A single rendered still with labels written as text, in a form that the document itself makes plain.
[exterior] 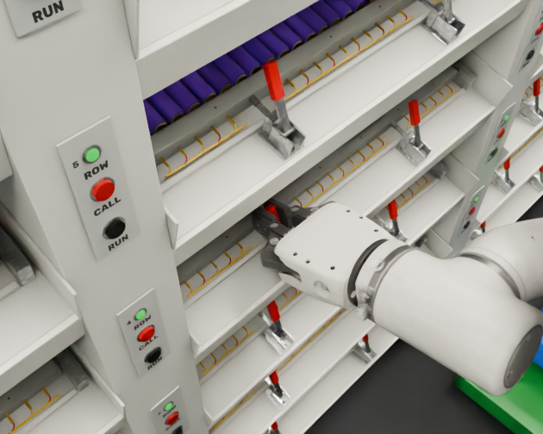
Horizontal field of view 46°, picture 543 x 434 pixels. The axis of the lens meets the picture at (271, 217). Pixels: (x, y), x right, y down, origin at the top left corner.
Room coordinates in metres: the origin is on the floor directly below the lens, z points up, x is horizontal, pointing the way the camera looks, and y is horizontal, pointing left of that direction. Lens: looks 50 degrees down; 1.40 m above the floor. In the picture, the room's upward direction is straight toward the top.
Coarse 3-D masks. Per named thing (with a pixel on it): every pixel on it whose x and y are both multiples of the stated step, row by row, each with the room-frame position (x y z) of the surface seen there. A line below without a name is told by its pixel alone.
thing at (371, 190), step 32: (480, 64) 0.79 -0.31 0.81; (448, 96) 0.76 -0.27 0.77; (480, 96) 0.77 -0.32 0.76; (448, 128) 0.70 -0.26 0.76; (352, 160) 0.62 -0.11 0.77; (384, 160) 0.63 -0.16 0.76; (320, 192) 0.57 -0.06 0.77; (352, 192) 0.57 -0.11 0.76; (384, 192) 0.58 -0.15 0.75; (224, 256) 0.46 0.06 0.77; (256, 256) 0.46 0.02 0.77; (192, 288) 0.41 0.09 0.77; (224, 288) 0.42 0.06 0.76; (256, 288) 0.42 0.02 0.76; (192, 320) 0.38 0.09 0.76; (224, 320) 0.38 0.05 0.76
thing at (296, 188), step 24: (456, 72) 0.79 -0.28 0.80; (408, 96) 0.73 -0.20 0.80; (384, 120) 0.68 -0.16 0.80; (408, 120) 0.70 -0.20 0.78; (360, 144) 0.63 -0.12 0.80; (384, 144) 0.65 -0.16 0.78; (312, 168) 0.58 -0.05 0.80; (288, 192) 0.54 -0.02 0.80; (216, 240) 0.46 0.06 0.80; (192, 264) 0.43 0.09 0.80
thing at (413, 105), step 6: (408, 102) 0.66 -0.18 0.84; (414, 102) 0.66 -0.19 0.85; (414, 108) 0.66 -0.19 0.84; (414, 114) 0.65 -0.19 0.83; (414, 120) 0.65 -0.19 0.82; (414, 126) 0.65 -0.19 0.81; (414, 132) 0.65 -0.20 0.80; (420, 138) 0.65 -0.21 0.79; (414, 144) 0.65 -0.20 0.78; (420, 144) 0.65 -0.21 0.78
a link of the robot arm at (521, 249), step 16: (512, 224) 0.38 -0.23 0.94; (528, 224) 0.36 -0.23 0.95; (480, 240) 0.37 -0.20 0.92; (496, 240) 0.37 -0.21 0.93; (512, 240) 0.36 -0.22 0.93; (528, 240) 0.35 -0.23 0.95; (496, 256) 0.35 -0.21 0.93; (512, 256) 0.35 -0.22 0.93; (528, 256) 0.34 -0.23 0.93; (512, 272) 0.33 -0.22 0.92; (528, 272) 0.33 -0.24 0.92; (528, 288) 0.33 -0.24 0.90
